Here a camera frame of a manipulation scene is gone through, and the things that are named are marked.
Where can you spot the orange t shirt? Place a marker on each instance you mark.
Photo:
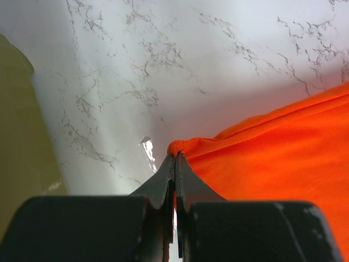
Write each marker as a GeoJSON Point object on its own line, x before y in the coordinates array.
{"type": "Point", "coordinates": [298, 152]}

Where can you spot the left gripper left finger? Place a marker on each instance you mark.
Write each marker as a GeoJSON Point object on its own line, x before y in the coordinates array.
{"type": "Point", "coordinates": [134, 227]}

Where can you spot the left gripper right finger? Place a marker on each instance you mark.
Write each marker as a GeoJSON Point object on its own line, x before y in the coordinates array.
{"type": "Point", "coordinates": [211, 228]}

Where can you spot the olive green plastic basket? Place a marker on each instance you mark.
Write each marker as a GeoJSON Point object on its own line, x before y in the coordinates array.
{"type": "Point", "coordinates": [29, 166]}

